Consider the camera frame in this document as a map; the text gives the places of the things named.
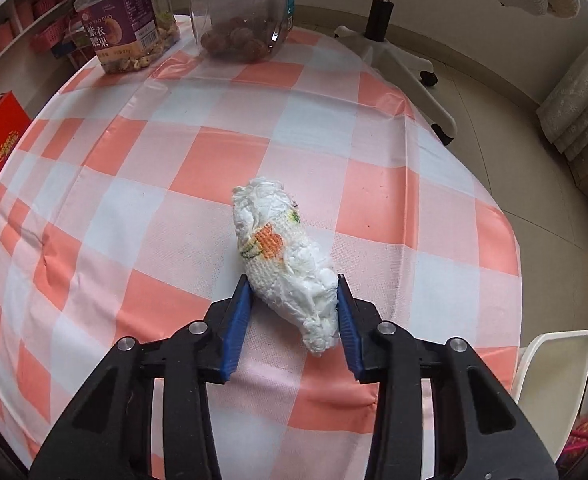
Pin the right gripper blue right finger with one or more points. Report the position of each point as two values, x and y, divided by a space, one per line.
480 432

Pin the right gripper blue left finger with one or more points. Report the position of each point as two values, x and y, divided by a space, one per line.
105 431

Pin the patterned white napkin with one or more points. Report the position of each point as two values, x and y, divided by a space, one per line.
286 268

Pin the white plastic trash bin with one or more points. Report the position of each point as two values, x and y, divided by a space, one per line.
551 385

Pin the red cartoon backpack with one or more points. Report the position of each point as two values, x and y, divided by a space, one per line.
575 448

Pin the orange white checkered tablecloth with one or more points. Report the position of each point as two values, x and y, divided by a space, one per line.
116 217

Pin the beige curtain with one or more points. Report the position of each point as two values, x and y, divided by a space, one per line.
563 115

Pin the purple label nut jar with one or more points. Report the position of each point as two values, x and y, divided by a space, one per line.
128 35

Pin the white storage shelf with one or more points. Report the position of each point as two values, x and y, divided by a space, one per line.
29 15

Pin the clear jar with dark snacks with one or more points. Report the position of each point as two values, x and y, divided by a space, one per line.
247 31

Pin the grey mesh office chair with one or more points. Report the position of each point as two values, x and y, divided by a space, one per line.
518 55

